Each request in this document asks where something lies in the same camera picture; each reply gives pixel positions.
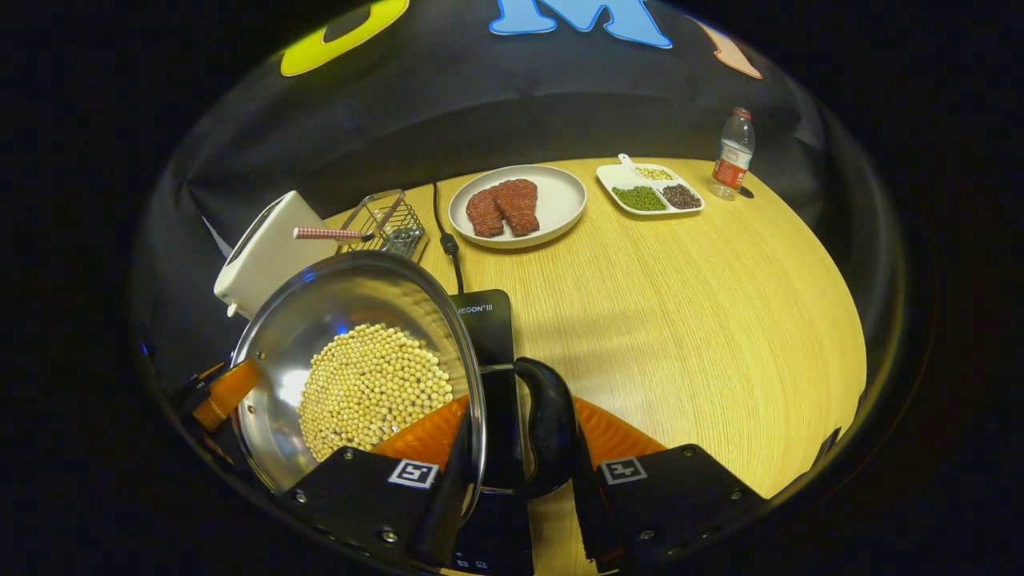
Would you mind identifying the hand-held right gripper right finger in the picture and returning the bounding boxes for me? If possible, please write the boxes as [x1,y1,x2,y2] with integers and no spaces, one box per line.
[571,397,766,573]

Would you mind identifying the black induction cooktop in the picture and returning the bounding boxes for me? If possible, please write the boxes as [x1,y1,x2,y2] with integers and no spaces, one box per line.
[446,289,537,576]

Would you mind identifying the wire mesh basket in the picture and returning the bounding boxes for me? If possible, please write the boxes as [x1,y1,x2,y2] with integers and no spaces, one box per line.
[336,189,430,262]

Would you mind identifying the stainless steel pot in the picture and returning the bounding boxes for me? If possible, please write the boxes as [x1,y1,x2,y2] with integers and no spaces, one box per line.
[230,250,579,502]

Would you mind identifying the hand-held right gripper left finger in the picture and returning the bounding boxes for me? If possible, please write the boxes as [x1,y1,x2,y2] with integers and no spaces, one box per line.
[280,395,482,570]

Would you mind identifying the red checked handle utensil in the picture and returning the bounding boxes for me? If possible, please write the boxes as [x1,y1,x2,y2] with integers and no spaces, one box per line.
[292,226,374,243]

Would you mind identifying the green mung beans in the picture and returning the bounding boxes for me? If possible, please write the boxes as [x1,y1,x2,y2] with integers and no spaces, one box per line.
[612,185,668,213]

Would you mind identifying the white toaster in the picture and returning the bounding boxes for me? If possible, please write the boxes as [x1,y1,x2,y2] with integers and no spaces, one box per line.
[214,190,342,320]

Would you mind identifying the white divided dish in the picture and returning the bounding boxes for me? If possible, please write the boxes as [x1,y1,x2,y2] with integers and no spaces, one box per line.
[595,154,706,217]

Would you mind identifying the white round plate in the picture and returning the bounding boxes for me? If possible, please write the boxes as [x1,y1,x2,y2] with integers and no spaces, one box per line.
[448,165,588,250]

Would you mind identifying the brown meat piece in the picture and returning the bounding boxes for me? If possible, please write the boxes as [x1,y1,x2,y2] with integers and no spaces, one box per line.
[494,178,542,238]
[466,187,506,239]

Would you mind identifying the pile of soybeans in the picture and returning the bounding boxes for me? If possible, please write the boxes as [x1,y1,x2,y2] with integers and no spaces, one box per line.
[298,322,455,463]

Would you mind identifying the clear plastic water bottle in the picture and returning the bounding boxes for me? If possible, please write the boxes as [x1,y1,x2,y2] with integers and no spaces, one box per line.
[709,107,757,201]

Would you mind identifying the black power cable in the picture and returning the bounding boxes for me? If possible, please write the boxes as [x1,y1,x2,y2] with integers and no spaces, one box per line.
[432,182,467,295]

